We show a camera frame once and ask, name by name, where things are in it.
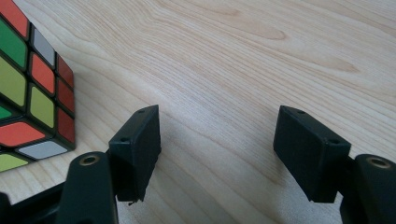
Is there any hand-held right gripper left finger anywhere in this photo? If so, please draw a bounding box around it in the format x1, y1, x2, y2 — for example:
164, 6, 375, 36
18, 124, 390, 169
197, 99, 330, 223
107, 104, 163, 203

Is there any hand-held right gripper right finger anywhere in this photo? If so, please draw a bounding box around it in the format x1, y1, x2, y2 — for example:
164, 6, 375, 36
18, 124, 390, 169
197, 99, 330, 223
273, 105, 352, 204

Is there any multicoloured puzzle cube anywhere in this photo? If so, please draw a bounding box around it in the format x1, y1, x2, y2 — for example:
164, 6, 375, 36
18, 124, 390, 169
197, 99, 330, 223
0, 0, 77, 174

